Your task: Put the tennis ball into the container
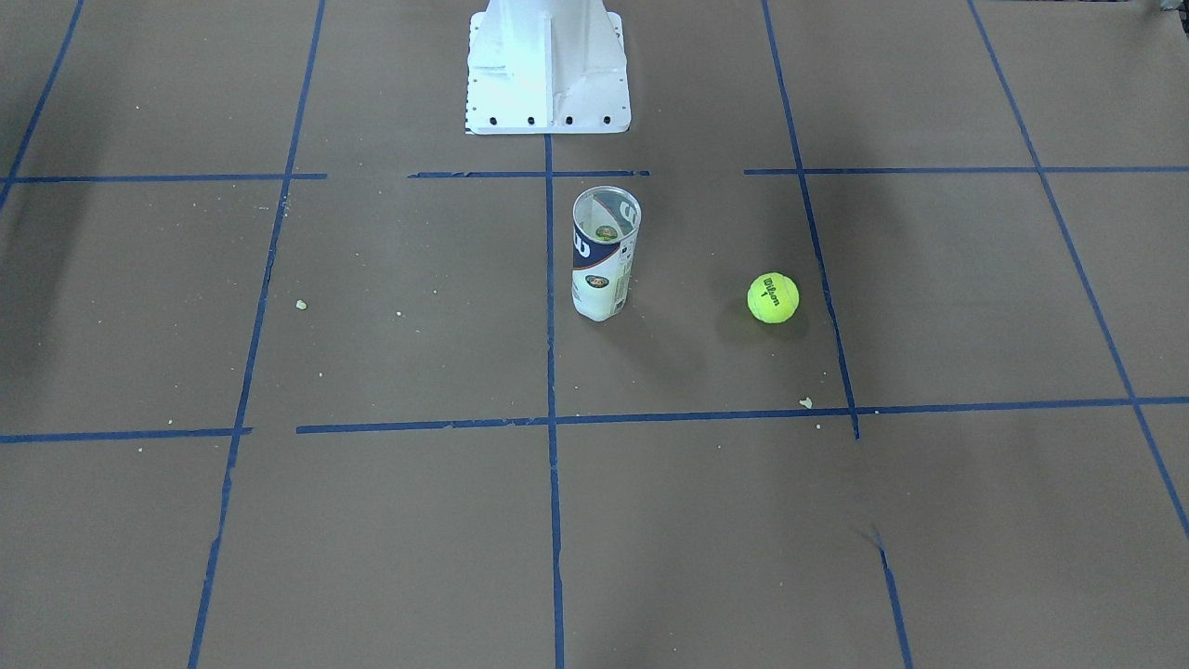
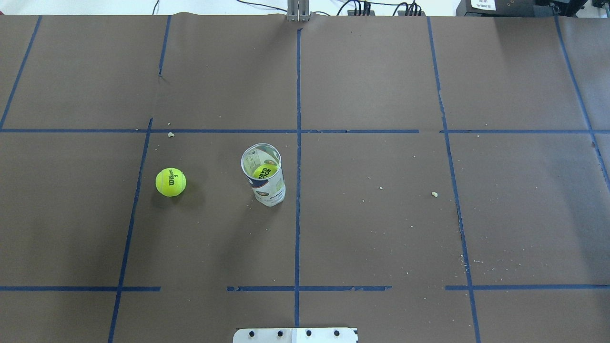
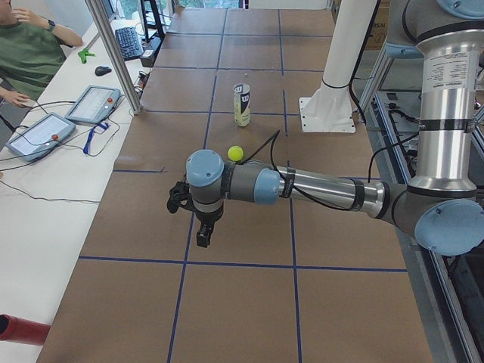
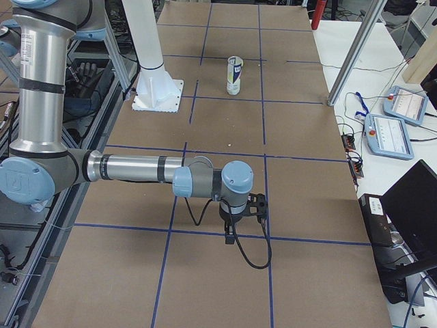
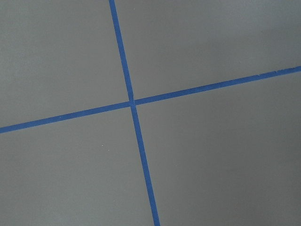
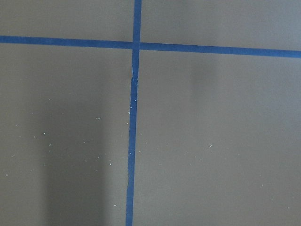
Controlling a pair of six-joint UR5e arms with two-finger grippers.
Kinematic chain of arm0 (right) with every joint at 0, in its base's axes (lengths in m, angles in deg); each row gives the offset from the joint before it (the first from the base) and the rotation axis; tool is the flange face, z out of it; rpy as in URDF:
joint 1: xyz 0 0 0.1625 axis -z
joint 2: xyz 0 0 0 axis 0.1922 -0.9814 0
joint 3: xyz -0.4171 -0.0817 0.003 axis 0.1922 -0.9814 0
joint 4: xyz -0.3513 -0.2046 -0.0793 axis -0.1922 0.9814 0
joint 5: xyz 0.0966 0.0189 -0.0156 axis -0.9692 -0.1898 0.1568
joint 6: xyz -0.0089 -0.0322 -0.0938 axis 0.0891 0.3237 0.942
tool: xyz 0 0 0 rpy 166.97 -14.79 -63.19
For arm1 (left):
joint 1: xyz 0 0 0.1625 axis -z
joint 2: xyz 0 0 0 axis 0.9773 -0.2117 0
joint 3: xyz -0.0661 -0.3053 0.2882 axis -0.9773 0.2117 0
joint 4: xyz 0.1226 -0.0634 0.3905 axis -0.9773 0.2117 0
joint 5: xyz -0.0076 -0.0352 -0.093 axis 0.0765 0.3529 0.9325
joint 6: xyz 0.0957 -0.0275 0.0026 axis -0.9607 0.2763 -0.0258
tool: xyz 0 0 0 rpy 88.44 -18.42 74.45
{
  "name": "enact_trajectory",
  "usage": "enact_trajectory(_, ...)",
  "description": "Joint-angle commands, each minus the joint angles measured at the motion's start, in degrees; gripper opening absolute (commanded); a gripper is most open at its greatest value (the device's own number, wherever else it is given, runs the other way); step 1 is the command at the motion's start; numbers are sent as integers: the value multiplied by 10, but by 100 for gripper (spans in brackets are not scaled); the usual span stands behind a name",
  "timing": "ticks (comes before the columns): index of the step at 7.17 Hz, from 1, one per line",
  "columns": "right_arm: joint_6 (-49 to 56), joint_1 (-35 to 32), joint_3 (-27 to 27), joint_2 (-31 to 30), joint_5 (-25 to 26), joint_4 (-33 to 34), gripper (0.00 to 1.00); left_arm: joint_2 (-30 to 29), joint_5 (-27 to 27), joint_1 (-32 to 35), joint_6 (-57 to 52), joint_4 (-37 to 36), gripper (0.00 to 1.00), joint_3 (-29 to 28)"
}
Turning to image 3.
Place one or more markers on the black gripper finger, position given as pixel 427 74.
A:
pixel 203 235

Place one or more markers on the person in green shirt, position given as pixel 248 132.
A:
pixel 31 52

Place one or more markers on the clear tennis ball can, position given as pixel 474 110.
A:
pixel 241 104

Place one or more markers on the yellow tennis ball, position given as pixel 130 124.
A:
pixel 235 153

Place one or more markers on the teach pendant tablet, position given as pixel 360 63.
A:
pixel 93 105
pixel 41 137

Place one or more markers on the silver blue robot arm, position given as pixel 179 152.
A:
pixel 213 180

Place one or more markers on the near teach pendant tablet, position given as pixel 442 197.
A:
pixel 41 137

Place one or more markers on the aluminium frame post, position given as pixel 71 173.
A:
pixel 106 32

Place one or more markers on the far teach pendant tablet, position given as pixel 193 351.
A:
pixel 93 105

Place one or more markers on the black computer mouse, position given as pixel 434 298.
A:
pixel 102 70

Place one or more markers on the green plastic clamp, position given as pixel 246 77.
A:
pixel 84 54

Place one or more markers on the red cylinder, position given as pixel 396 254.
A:
pixel 19 330

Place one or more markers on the cardboard box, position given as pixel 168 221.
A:
pixel 378 28

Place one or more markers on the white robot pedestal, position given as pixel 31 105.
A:
pixel 329 110

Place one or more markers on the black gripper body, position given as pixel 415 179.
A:
pixel 207 218

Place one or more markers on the black keyboard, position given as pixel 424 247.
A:
pixel 129 43

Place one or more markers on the aluminium side frame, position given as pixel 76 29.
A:
pixel 433 203

